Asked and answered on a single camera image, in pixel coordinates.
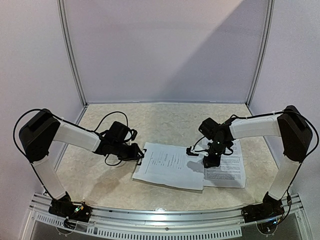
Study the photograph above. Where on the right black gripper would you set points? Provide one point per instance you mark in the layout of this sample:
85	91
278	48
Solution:
211	161

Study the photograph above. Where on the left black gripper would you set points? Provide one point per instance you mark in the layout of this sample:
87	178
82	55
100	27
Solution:
134	154

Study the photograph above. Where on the green translucent plastic folder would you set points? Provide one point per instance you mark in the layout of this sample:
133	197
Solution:
136	173

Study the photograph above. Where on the remaining printed paper stack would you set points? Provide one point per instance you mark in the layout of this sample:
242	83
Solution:
230	173

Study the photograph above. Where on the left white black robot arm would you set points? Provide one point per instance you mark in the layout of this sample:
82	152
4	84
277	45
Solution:
44	128

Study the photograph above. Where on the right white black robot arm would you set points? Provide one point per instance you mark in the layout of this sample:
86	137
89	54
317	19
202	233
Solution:
295	133

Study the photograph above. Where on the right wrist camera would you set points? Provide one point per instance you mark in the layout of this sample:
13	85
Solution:
196	151

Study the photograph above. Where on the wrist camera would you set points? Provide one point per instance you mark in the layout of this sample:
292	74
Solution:
121	133
196	151

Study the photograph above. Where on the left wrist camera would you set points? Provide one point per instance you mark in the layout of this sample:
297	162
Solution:
121	133

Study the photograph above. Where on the aluminium front rail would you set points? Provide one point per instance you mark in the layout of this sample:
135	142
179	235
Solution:
126	224

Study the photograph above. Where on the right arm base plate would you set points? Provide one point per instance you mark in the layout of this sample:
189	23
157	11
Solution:
262	211

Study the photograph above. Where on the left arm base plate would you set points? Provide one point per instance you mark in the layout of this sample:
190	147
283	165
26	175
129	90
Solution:
73	211

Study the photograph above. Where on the right aluminium frame post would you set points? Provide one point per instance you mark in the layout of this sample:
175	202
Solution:
262	51

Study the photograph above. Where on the aluminium frame post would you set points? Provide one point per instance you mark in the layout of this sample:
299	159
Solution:
61	6
262	51

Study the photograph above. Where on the left aluminium frame post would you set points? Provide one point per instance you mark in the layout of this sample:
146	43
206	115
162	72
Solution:
61	6

